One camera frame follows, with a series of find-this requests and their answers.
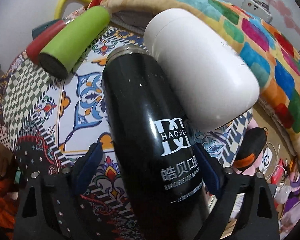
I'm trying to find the black thermos cup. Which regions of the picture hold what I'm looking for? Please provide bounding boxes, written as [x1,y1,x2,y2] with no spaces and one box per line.
[102,45,207,239]

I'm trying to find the white thermos cup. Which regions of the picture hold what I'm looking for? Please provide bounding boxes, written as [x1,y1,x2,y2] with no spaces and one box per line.
[143,8,260,132]

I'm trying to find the green thermos cup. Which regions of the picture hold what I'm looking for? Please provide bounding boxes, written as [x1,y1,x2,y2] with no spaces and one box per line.
[38,6,110,79]

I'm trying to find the red thermos cup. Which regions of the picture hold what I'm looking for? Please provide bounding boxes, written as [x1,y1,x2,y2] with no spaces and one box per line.
[26,18,73,64]

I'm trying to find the dark teal cup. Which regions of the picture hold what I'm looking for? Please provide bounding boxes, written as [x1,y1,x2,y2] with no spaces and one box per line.
[32,18,61,40]

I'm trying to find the black orange headphones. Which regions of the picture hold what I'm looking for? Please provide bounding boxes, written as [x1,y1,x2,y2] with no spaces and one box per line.
[233,127,267,171]

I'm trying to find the patterned table cloth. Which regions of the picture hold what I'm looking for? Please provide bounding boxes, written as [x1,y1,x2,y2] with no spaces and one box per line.
[0,4,256,240]

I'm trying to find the colourful patchwork blanket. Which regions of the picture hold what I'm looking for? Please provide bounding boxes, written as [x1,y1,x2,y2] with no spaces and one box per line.
[90,0,300,160]

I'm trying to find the white bedside cabinet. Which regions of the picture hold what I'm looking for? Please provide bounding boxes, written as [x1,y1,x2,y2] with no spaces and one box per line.
[241,0,273,23]

